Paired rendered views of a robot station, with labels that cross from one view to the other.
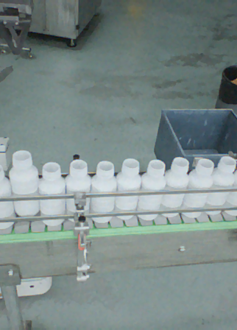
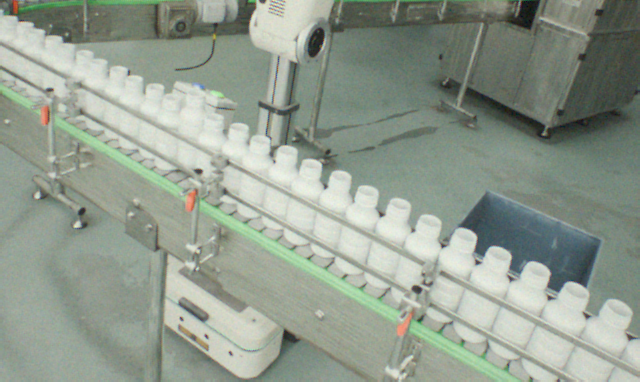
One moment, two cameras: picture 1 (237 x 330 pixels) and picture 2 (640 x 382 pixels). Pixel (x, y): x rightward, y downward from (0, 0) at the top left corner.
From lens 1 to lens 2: 0.68 m
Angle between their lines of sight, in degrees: 37
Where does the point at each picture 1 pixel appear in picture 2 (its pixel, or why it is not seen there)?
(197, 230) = (337, 290)
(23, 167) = (191, 104)
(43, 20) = (514, 89)
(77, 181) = (230, 144)
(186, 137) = (519, 254)
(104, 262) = (232, 276)
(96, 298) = not seen: outside the picture
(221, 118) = (584, 248)
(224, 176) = (387, 222)
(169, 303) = not seen: outside the picture
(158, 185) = (302, 189)
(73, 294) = not seen: outside the picture
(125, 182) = (273, 169)
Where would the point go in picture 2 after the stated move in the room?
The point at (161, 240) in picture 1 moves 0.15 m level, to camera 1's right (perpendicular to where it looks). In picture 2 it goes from (294, 279) to (350, 330)
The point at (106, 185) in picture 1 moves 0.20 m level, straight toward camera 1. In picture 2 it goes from (251, 161) to (156, 191)
